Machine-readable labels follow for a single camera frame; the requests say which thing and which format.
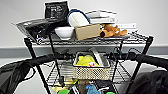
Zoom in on black wire shelf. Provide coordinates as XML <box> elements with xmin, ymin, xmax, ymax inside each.
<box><xmin>22</xmin><ymin>33</ymin><xmax>156</xmax><ymax>94</ymax></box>

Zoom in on bright green toy bowl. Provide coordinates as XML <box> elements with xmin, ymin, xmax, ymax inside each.
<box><xmin>59</xmin><ymin>87</ymin><xmax>72</xmax><ymax>94</ymax></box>

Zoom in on yellow plush toy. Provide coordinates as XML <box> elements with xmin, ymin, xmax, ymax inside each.
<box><xmin>75</xmin><ymin>54</ymin><xmax>101</xmax><ymax>68</ymax></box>

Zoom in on white long box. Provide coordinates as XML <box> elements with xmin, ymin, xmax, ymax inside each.
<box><xmin>115</xmin><ymin>21</ymin><xmax>138</xmax><ymax>33</ymax></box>

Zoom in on black striped package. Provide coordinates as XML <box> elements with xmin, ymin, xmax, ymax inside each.
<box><xmin>68</xmin><ymin>84</ymin><xmax>79</xmax><ymax>94</ymax></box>

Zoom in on blue plush toy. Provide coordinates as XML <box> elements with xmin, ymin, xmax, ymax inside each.
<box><xmin>85</xmin><ymin>83</ymin><xmax>101</xmax><ymax>94</ymax></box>

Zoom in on black flat box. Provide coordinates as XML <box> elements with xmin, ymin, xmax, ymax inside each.
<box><xmin>94</xmin><ymin>79</ymin><xmax>116</xmax><ymax>93</ymax></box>

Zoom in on white flat box dark edge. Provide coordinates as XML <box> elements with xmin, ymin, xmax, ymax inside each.
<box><xmin>84</xmin><ymin>9</ymin><xmax>118</xmax><ymax>19</ymax></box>

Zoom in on tan cardboard box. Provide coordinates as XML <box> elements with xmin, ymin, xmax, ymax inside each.
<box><xmin>74</xmin><ymin>23</ymin><xmax>102</xmax><ymax>42</ymax></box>

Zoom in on orange plush toy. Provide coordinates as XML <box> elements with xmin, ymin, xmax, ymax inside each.
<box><xmin>99</xmin><ymin>23</ymin><xmax>128</xmax><ymax>38</ymax></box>

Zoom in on pale woven basket dark spots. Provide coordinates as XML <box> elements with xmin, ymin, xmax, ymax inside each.
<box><xmin>71</xmin><ymin>50</ymin><xmax>112</xmax><ymax>81</ymax></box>

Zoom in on grey-black plastic bag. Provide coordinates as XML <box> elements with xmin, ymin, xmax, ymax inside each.
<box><xmin>11</xmin><ymin>18</ymin><xmax>68</xmax><ymax>41</ymax></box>

